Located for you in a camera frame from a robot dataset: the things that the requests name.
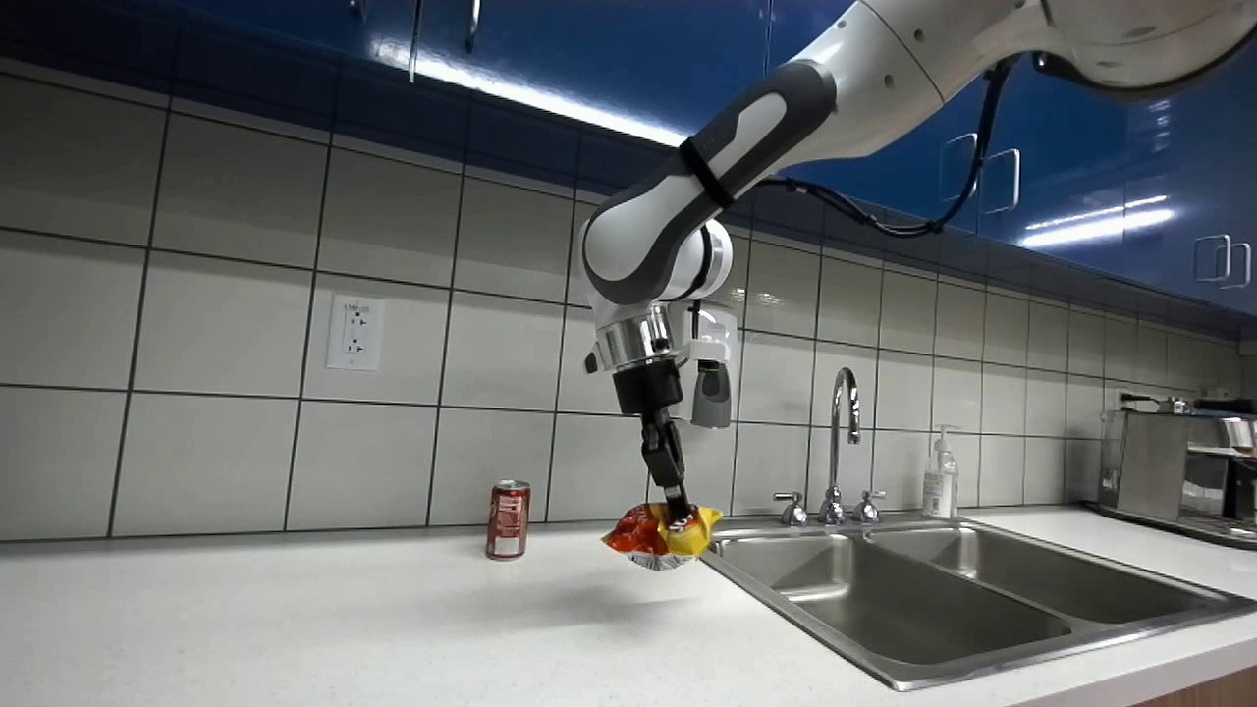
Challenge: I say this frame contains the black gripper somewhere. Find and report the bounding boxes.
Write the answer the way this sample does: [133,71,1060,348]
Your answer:
[608,357,697,522]

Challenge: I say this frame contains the orange yellow snack packet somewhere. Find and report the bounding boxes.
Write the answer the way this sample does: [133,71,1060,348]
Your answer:
[600,499,729,575]

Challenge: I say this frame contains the stainless steel double sink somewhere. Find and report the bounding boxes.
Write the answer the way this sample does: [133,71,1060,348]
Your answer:
[699,510,1257,694]

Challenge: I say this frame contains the red soda can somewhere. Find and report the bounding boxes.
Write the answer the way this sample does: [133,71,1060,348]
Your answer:
[482,475,535,565]

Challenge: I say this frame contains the chrome gooseneck faucet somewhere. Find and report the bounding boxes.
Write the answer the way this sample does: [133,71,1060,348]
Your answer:
[818,364,870,525]

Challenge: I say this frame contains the clear soap pump bottle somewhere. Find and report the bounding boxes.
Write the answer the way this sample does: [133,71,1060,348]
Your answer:
[919,424,964,522]

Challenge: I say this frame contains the glossy blue upper cabinets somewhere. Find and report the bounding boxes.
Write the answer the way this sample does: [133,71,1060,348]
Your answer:
[0,0,1257,339]

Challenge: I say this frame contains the stainless steel countertop appliance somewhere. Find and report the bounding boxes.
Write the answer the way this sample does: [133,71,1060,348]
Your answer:
[1095,394,1257,550]

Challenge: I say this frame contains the white wall soap dispenser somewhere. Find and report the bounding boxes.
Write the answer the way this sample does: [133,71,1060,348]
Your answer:
[679,301,743,431]

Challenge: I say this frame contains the white wall outlet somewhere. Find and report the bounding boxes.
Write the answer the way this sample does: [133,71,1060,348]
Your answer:
[328,293,387,376]

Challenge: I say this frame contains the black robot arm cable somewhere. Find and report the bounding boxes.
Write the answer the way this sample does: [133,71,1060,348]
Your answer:
[772,56,1019,242]

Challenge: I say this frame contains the silver cabinet door handle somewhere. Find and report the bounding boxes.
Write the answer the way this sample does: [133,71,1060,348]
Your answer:
[988,145,1025,215]
[946,128,983,209]

